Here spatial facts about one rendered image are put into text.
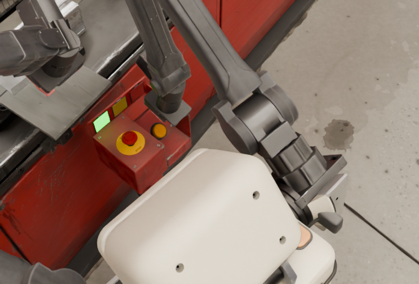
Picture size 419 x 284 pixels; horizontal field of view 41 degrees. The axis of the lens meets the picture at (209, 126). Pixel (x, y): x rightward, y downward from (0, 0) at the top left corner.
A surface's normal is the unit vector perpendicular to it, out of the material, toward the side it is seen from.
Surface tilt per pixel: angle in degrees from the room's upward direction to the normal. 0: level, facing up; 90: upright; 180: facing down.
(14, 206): 89
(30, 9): 48
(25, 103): 0
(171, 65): 84
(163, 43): 84
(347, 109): 0
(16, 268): 40
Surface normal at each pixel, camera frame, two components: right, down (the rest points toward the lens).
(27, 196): 0.82, 0.47
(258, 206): 0.52, 0.05
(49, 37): 0.77, -0.44
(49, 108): 0.00, -0.56
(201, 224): 0.29, -0.25
